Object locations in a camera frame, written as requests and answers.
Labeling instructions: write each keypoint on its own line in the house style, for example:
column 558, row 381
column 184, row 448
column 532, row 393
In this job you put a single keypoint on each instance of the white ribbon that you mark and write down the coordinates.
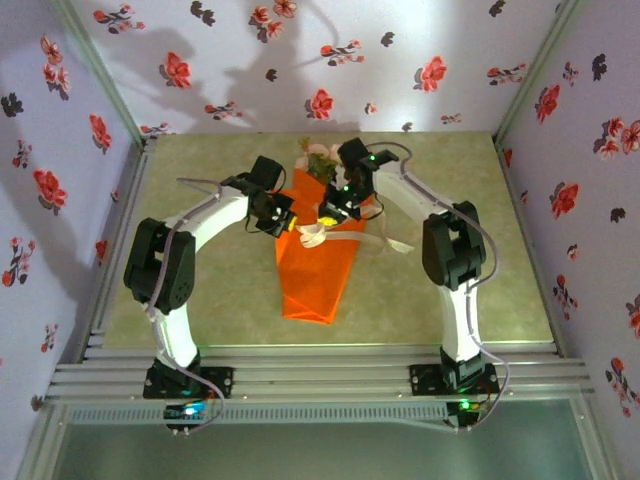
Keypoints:
column 312, row 236

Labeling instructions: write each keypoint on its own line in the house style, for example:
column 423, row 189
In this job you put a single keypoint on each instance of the cream artificial flower stem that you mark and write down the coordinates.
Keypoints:
column 334, row 151

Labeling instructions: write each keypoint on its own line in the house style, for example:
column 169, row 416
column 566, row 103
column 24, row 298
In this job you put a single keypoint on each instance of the orange wrapping paper sheet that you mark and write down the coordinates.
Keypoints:
column 310, row 280

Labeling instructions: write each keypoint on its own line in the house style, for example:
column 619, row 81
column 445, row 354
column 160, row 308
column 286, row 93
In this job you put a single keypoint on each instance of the pale peach artificial flower stem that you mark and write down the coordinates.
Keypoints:
column 316, row 150

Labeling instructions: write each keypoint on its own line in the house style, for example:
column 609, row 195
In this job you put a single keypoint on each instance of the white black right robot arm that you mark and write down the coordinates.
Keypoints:
column 405, row 190

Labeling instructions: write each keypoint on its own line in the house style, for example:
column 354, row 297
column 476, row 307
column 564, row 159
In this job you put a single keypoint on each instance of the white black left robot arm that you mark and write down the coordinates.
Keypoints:
column 215, row 215

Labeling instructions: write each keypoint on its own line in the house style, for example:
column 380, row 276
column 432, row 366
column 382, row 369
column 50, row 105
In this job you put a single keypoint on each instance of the aluminium side rail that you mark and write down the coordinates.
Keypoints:
column 131, row 200
column 522, row 225

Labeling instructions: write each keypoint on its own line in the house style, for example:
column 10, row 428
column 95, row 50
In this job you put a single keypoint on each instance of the aluminium mounting rail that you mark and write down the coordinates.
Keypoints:
column 320, row 372

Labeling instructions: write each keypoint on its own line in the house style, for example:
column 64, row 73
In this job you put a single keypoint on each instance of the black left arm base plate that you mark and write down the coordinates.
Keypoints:
column 225, row 380

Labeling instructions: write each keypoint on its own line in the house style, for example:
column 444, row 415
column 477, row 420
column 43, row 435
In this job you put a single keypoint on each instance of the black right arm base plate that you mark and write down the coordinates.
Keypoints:
column 422, row 380

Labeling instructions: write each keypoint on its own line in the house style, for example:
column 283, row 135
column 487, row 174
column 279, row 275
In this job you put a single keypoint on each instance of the aluminium corner post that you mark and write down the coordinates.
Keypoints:
column 534, row 75
column 100, row 75

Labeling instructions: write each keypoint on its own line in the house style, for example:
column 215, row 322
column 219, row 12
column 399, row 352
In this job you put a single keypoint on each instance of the aluminium lower frame post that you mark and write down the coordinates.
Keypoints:
column 40, row 445
column 597, row 445

